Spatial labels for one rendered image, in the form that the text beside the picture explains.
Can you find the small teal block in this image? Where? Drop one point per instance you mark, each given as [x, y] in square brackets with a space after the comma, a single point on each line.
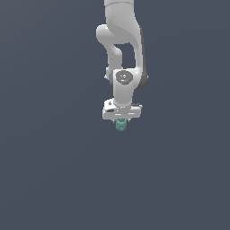
[120, 125]

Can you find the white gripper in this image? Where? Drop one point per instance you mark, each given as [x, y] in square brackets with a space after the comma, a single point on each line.
[121, 112]

